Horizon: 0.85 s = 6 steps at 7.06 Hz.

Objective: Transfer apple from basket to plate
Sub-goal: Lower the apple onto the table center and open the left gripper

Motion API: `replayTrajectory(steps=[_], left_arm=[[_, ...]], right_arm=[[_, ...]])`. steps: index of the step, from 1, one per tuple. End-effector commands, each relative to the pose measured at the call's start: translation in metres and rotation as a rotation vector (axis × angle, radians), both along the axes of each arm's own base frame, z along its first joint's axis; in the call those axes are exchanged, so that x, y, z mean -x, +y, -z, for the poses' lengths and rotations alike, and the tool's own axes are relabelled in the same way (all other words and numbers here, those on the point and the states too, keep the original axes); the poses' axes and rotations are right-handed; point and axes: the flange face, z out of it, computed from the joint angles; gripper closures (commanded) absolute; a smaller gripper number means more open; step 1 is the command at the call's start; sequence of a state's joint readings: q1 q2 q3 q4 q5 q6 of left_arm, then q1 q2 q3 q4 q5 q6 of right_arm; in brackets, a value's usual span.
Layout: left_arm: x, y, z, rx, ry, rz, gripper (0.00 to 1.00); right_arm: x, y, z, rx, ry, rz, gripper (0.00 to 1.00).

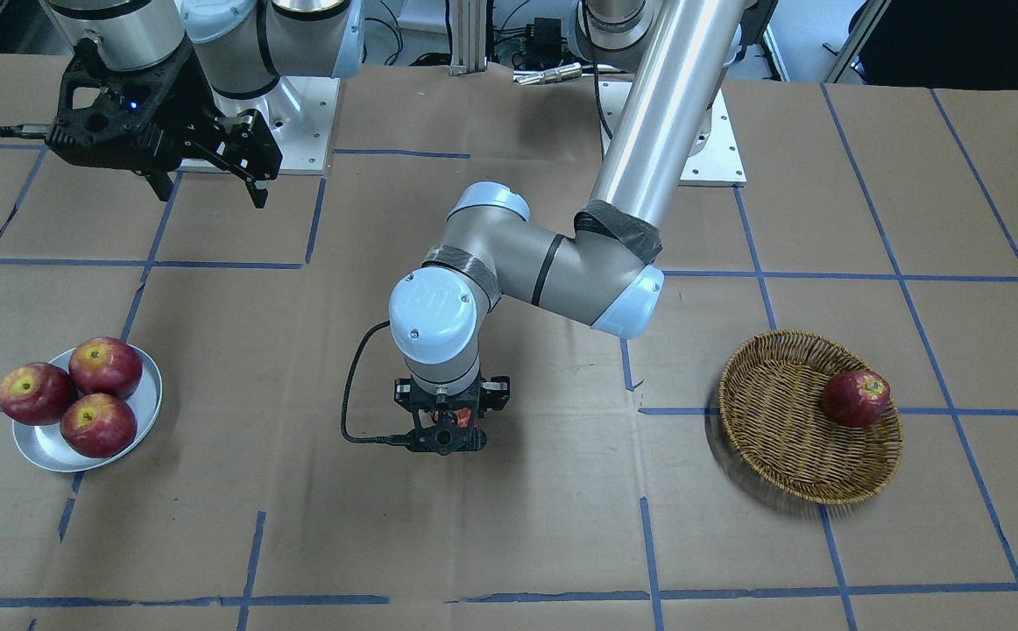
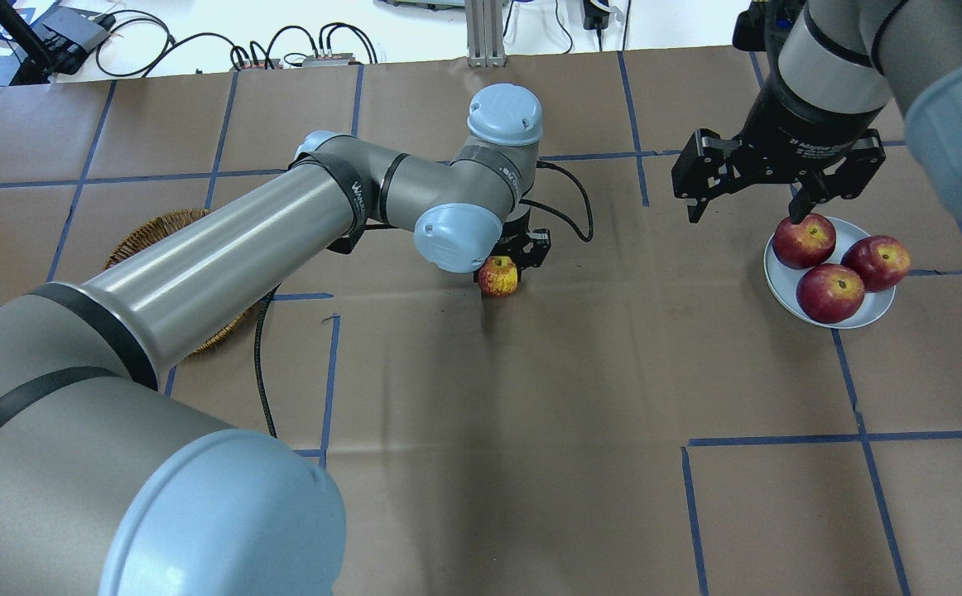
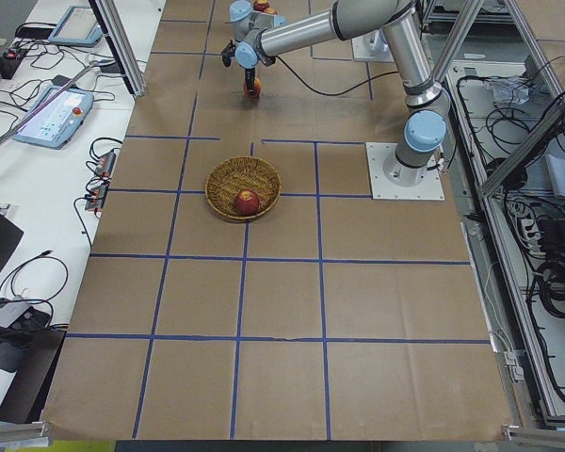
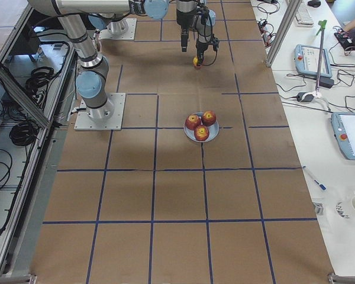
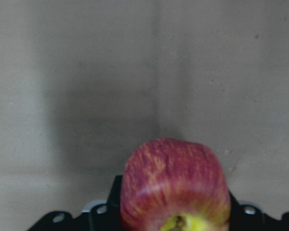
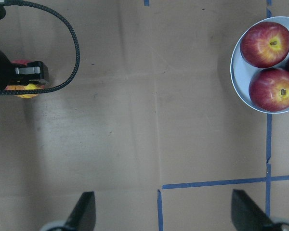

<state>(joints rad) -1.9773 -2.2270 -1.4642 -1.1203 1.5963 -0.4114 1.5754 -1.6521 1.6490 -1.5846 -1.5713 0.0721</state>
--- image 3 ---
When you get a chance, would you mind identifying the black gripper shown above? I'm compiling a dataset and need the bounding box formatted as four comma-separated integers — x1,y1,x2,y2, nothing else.
244,68,255,93

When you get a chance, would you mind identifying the red yellow apple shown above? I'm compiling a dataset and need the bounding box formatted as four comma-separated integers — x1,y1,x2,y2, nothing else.
243,77,262,99

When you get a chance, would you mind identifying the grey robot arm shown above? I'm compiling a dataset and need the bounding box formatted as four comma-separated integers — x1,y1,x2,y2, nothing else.
221,1,449,119

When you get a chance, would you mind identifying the red apple plate top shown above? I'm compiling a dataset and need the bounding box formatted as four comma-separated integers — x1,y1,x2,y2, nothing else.
252,0,270,12

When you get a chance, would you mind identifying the woven wicker basket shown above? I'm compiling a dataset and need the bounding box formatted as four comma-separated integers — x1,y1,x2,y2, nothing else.
204,156,282,222

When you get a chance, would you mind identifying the dark red apple in basket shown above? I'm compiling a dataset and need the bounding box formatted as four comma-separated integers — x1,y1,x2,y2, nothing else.
234,189,260,217

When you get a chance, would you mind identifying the orange usb hub far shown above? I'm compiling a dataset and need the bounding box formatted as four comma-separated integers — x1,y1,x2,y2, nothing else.
93,151,117,178

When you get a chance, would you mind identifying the orange usb hub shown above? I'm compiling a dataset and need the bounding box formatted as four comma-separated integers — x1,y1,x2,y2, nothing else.
85,185,108,216
93,151,117,178

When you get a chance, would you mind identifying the far teach pendant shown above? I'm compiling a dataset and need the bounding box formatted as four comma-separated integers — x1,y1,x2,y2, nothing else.
48,6,103,47

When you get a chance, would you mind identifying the teach pendant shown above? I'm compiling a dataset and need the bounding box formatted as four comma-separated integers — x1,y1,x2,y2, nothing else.
12,88,94,149
48,6,103,47

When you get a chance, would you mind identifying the orange usb hub near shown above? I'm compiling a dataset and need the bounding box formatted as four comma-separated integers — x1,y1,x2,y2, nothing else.
85,185,108,216

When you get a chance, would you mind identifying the near teach pendant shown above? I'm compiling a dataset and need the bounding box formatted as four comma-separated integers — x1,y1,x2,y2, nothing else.
12,88,94,149

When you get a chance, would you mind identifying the green tipped grabber stick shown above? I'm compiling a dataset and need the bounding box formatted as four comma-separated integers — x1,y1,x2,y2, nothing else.
0,61,100,146

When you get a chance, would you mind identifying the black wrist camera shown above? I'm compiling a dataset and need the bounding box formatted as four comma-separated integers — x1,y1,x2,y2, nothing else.
220,40,236,68

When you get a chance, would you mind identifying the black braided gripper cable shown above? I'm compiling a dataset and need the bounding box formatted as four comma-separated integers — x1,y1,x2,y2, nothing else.
263,55,401,96

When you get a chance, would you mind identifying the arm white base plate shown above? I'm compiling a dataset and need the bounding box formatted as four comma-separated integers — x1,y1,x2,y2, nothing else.
351,29,394,63
365,142,445,202

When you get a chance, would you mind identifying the aluminium frame post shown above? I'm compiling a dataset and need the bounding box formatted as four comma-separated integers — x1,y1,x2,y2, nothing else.
89,0,147,99

